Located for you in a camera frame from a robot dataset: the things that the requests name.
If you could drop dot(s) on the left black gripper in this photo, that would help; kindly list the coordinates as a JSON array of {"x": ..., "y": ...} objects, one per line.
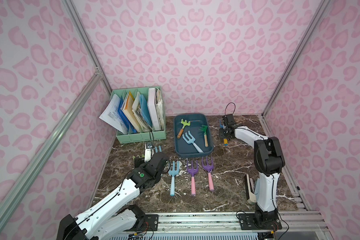
[{"x": 141, "y": 160}]

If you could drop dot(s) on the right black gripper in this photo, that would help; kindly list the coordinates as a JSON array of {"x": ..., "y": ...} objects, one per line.
[{"x": 224, "y": 132}]

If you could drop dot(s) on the lime green rake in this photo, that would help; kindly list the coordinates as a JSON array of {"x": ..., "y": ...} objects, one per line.
[{"x": 138, "y": 158}]

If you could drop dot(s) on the blue rake yellow handle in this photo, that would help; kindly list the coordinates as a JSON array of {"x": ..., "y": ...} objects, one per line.
[{"x": 225, "y": 141}]

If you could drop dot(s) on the green rake thin wooden handle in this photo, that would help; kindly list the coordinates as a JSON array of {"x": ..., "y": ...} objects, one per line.
[{"x": 204, "y": 128}]

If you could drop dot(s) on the teal rake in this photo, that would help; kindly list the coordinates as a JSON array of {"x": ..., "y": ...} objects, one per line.
[{"x": 158, "y": 149}]

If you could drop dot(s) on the teal plastic storage box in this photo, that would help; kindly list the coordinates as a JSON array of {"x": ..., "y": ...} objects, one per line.
[{"x": 185, "y": 150}]

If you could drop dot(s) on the purple rake pink handle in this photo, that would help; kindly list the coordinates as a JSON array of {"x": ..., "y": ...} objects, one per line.
[
  {"x": 208, "y": 166},
  {"x": 192, "y": 169}
]

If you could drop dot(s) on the lime rake wooden handle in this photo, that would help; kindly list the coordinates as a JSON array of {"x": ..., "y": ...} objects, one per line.
[{"x": 185, "y": 123}]

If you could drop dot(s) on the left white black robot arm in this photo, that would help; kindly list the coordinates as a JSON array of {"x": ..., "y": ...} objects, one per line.
[{"x": 112, "y": 215}]

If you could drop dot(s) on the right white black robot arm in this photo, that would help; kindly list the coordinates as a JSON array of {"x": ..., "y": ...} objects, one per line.
[{"x": 268, "y": 160}]

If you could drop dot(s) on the green file organizer crate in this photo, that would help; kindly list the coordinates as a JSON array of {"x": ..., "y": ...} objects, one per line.
[{"x": 138, "y": 137}]

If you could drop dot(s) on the light blue folder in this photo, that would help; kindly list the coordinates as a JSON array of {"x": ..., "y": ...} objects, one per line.
[{"x": 145, "y": 111}]

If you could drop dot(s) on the white printed paper sheet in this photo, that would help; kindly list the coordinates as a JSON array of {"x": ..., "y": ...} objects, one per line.
[{"x": 111, "y": 116}]

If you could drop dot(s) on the orange beige folder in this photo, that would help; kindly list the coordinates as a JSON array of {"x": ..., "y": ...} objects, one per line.
[{"x": 127, "y": 109}]

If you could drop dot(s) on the white book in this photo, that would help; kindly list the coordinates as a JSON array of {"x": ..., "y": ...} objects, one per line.
[{"x": 155, "y": 106}]

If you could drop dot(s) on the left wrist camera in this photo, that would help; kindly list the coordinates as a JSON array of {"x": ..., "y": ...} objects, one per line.
[{"x": 149, "y": 151}]

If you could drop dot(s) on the light blue rake white handle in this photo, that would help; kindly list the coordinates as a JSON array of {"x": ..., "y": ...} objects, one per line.
[{"x": 190, "y": 139}]

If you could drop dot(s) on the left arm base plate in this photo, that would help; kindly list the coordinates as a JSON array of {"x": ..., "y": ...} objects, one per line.
[{"x": 147, "y": 221}]

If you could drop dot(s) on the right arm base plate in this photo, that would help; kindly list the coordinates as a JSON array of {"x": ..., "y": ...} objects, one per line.
[{"x": 247, "y": 221}]

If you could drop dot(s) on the aluminium front rail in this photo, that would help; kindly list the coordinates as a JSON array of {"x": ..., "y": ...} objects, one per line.
[{"x": 298, "y": 225}]

